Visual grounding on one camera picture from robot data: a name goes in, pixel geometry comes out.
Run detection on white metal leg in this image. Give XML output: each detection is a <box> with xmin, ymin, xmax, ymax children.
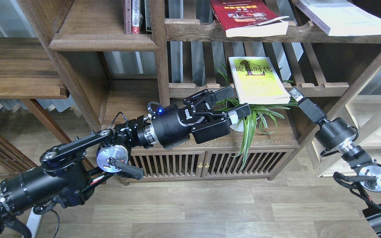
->
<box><xmin>26</xmin><ymin>210</ymin><xmax>42</xmax><ymax>238</ymax></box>

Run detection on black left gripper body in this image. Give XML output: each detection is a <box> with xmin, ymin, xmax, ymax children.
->
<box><xmin>137</xmin><ymin>90</ymin><xmax>231</xmax><ymax>150</ymax></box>

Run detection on white cover book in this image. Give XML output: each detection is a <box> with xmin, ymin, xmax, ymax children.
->
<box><xmin>295</xmin><ymin>0</ymin><xmax>381</xmax><ymax>36</ymax></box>

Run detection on upright books on shelf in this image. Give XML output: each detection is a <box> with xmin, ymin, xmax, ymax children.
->
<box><xmin>122</xmin><ymin>0</ymin><xmax>152</xmax><ymax>34</ymax></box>

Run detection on dark wooden bookshelf cabinet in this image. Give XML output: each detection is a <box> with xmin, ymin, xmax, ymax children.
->
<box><xmin>15</xmin><ymin>0</ymin><xmax>381</xmax><ymax>186</ymax></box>

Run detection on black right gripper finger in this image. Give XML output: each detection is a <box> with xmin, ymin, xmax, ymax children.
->
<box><xmin>289</xmin><ymin>87</ymin><xmax>327</xmax><ymax>124</ymax></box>

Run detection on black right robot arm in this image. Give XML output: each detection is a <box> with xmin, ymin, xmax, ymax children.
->
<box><xmin>289</xmin><ymin>87</ymin><xmax>381</xmax><ymax>238</ymax></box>

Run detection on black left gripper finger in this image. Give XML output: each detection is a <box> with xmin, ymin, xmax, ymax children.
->
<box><xmin>227</xmin><ymin>103</ymin><xmax>251</xmax><ymax>126</ymax></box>
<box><xmin>210</xmin><ymin>86</ymin><xmax>235</xmax><ymax>102</ymax></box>

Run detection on light wooden shelf unit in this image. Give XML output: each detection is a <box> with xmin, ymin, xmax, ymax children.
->
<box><xmin>306</xmin><ymin>43</ymin><xmax>381</xmax><ymax>178</ymax></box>

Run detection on slatted wooden rack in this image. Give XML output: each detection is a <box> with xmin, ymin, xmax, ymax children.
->
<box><xmin>0</xmin><ymin>136</ymin><xmax>38</xmax><ymax>179</ymax></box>

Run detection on yellow green cover book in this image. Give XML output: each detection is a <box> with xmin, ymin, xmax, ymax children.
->
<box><xmin>228</xmin><ymin>56</ymin><xmax>290</xmax><ymax>104</ymax></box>

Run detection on red cover book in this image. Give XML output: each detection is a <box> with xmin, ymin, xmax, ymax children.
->
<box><xmin>210</xmin><ymin>0</ymin><xmax>288</xmax><ymax>38</ymax></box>

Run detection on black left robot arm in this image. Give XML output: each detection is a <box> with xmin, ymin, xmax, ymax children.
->
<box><xmin>0</xmin><ymin>86</ymin><xmax>250</xmax><ymax>238</ymax></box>

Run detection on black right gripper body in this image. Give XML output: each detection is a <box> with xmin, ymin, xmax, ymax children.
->
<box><xmin>315</xmin><ymin>117</ymin><xmax>358</xmax><ymax>156</ymax></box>

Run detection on spider plant in white pot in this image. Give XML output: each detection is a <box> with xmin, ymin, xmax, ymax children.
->
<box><xmin>213</xmin><ymin>62</ymin><xmax>299</xmax><ymax>171</ymax></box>

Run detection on dark wooden side table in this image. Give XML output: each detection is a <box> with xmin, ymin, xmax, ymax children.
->
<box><xmin>0</xmin><ymin>37</ymin><xmax>70</xmax><ymax>143</ymax></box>

